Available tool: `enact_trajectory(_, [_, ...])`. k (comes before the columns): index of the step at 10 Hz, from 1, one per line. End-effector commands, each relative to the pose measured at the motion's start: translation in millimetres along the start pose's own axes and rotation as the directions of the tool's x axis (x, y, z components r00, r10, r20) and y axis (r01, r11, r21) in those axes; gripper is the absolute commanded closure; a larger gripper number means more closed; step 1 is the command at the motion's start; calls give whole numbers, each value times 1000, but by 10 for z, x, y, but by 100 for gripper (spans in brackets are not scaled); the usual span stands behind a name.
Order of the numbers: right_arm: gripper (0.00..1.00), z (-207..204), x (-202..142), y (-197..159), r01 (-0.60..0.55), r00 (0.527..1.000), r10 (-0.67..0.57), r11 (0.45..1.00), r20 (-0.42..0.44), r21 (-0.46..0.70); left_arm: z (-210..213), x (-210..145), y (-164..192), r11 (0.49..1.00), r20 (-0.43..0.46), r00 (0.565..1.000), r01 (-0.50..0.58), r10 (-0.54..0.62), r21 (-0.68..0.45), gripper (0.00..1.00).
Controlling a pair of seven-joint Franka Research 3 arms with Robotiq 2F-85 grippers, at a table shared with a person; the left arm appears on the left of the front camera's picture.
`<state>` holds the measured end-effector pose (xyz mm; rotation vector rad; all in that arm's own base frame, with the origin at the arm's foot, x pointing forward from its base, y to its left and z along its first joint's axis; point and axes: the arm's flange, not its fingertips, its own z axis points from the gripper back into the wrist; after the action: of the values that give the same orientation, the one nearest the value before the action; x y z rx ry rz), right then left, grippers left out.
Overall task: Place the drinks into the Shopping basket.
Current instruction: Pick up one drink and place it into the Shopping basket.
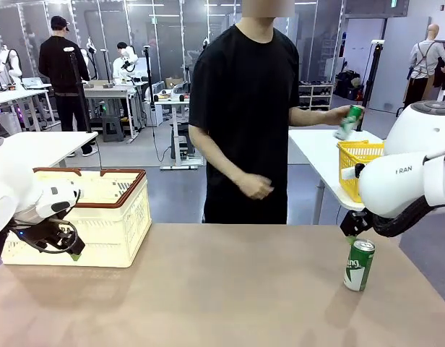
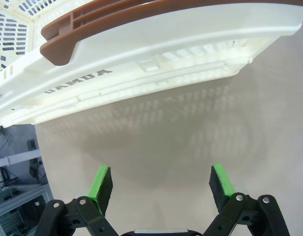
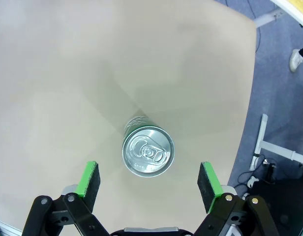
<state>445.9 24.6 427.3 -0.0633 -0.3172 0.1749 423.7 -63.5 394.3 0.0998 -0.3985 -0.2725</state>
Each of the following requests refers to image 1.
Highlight pile of black bags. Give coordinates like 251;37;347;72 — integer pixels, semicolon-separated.
336;70;364;103

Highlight person in black t-shirt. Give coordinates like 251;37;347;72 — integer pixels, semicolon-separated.
188;0;301;225

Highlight green drink can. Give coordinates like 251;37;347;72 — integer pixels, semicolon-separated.
332;104;365;141
343;238;376;293

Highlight black tripod pole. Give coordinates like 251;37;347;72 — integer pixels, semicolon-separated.
355;40;385;133

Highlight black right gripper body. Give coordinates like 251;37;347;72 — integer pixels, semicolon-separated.
339;210;375;239

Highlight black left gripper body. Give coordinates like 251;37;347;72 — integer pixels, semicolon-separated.
12;215;87;256

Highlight yellow plastic basket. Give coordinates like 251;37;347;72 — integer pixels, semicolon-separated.
337;140;386;203

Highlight person's right forearm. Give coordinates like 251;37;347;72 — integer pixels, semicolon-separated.
193;144;246;191

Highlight person's left forearm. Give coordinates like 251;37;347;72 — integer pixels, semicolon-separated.
289;107;334;128

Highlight black corrugated cable hose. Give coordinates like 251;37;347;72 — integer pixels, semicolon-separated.
370;194;445;239

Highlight cream shopping basket brown rim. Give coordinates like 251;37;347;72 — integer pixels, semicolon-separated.
1;167;153;269

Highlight black tripod stand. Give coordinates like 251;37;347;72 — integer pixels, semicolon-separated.
68;50;94;134

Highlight mannequin with apron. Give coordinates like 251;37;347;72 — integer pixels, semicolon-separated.
406;23;445;109

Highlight white standing desk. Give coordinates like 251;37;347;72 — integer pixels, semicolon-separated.
154;96;206;171

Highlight white side table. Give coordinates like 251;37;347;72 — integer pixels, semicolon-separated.
287;128;386;226

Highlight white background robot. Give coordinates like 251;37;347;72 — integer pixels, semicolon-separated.
112;41;140;82

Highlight white shoe rack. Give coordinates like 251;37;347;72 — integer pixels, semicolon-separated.
298;81;334;111

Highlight grey step stool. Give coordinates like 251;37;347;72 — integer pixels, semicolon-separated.
101;114;126;143

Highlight person with black cap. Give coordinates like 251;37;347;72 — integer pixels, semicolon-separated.
38;15;99;158

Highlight white desk with robots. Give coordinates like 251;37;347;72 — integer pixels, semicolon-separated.
83;80;150;144

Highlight person's left hand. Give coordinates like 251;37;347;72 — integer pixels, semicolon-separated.
324;105;353;127

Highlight person's right hand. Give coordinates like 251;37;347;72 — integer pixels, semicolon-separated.
237;172;275;201

